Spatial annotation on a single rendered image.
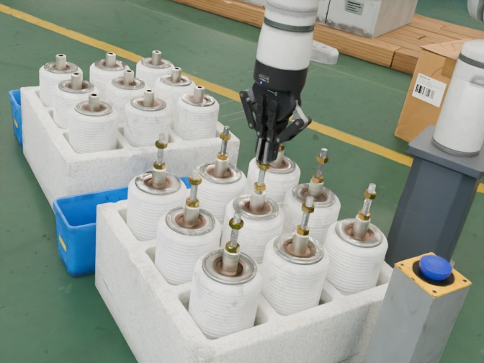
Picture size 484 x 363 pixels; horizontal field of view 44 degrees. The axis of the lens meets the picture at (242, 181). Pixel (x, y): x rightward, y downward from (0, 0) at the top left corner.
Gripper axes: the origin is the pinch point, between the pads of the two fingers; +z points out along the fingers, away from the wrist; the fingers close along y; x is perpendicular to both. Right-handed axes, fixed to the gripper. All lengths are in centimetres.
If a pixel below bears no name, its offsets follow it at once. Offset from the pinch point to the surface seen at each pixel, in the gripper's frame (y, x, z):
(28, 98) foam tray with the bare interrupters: -70, -3, 18
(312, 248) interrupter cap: 12.6, -1.1, 10.3
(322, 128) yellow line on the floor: -49, 85, 36
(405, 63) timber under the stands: -70, 167, 32
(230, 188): -7.3, 1.0, 10.9
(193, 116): -35.9, 17.1, 12.5
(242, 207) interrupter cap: -0.9, -2.4, 10.2
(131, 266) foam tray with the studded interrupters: -7.5, -18.5, 19.1
